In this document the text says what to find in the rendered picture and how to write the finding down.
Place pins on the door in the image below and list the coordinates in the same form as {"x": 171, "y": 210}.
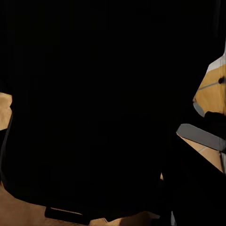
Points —
{"x": 213, "y": 99}

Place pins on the digital camera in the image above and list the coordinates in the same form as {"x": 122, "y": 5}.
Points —
{"x": 99, "y": 89}

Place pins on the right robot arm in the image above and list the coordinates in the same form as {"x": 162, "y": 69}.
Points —
{"x": 208, "y": 129}

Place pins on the camera tripod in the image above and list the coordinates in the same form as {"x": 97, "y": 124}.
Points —
{"x": 219, "y": 81}

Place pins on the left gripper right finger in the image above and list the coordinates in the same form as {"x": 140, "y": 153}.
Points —
{"x": 195, "y": 187}

